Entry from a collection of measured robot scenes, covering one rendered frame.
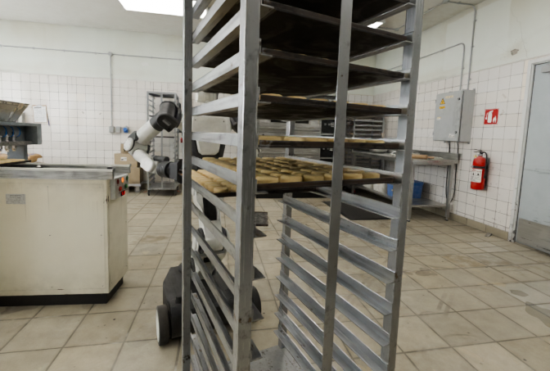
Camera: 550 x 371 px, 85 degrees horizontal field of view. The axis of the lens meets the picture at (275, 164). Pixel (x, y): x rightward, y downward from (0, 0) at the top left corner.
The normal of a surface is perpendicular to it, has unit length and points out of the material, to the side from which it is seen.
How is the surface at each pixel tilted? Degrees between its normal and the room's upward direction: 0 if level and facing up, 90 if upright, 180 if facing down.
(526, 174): 90
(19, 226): 90
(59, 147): 90
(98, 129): 90
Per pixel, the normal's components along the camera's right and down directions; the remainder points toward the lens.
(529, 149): -0.98, -0.01
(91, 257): 0.11, 0.11
